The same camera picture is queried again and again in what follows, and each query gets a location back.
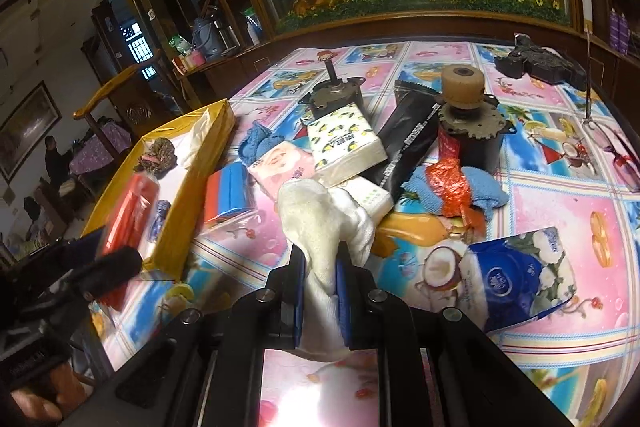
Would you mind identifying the orange plastic bag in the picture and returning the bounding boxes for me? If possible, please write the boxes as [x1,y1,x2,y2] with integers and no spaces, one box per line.
[425,158,488,228]

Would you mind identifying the silver thermos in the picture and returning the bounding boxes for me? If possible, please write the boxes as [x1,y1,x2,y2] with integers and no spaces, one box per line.
[222,22,243,50]

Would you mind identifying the black metal part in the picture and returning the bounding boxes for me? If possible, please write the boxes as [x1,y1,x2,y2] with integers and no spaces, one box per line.
[494,33,588,90]

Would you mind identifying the lemon print tissue pack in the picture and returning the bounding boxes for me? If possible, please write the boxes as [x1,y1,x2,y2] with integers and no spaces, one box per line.
[306,103,388,186]

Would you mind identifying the yellow cardboard box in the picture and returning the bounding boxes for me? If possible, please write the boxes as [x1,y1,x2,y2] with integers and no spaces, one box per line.
[80,99,236,283]

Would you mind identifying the framed wall picture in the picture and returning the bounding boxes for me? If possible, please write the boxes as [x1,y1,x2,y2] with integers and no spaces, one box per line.
[0,82,63,182]

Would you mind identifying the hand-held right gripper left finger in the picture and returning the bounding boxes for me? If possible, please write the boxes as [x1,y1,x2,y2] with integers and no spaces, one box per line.
[60,244,308,427]

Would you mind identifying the white bottle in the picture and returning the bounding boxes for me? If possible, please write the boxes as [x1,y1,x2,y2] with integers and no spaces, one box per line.
[245,9,263,45]

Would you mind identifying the motor with wooden wheel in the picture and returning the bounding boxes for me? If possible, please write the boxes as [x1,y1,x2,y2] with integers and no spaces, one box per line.
[432,64,516,172]

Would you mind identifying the brown patterned scrunchie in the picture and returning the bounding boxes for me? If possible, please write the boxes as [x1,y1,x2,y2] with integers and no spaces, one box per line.
[132,138,180,175]

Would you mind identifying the table with purple cloth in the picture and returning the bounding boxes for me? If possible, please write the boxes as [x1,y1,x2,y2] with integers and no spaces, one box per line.
[70,119,133,180]

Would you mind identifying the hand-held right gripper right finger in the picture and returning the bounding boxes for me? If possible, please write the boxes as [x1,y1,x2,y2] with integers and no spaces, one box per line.
[336,242,576,427]

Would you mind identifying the printed tablecloth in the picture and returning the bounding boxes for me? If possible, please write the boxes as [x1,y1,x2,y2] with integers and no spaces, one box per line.
[90,39,640,427]

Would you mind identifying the pink box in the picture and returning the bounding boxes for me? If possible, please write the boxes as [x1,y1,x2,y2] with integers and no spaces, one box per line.
[175,49,207,70]

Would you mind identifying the person's left hand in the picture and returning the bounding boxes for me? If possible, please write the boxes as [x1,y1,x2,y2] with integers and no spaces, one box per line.
[7,357,96,425]

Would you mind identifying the plain white tissue pack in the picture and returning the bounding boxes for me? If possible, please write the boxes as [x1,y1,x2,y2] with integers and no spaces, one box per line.
[345,177,395,223]

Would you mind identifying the pink tissue pack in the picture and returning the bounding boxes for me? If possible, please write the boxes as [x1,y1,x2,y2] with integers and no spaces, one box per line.
[246,141,317,200]

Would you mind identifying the white cloth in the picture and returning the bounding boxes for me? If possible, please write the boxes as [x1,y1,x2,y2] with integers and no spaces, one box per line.
[275,179,378,363]

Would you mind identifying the wooden chair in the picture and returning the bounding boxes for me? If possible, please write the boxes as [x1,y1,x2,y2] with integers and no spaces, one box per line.
[72,49,166,158]

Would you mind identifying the purple bottle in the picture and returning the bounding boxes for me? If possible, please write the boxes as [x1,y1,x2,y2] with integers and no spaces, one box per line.
[607,7,620,52]
[618,12,631,55]

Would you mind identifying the red plastic bag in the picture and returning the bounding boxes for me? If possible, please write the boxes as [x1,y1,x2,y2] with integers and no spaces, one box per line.
[97,172,162,313]

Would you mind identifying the metal motor with shaft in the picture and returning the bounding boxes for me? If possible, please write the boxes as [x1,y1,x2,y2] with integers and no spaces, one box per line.
[300,57,368,122]

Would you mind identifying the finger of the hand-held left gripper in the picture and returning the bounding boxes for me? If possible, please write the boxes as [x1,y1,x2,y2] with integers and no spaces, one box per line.
[30,232,108,280]
[75,246,145,304]

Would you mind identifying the dark wooden cabinet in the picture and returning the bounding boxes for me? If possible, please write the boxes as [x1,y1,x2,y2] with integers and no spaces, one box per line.
[82,0,281,118]

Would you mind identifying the eyeglasses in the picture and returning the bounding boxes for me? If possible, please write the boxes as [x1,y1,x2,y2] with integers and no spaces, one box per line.
[580,19,640,192]

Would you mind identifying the barred window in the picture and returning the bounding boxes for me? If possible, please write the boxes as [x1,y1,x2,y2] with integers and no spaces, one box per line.
[120,22,156,80]

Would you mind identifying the blue and white plastic pack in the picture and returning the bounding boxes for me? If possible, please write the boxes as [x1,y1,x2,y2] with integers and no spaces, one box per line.
[152,199,173,238]

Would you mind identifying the blue kettle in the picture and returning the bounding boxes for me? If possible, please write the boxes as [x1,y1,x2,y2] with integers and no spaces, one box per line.
[192,7,226,60]

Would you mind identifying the blue towel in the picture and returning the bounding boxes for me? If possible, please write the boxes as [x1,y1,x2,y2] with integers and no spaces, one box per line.
[400,167,508,218]
[237,121,286,165]

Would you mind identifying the blue and orange tissue pack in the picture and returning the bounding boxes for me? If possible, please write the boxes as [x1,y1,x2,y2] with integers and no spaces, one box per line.
[202,164,256,230]

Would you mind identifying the black plastic packet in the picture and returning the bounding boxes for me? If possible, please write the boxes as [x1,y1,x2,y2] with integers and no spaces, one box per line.
[360,79,443,202]

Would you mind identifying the blue floral tissue pack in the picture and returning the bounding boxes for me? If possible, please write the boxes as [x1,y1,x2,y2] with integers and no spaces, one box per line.
[460,227,578,333]

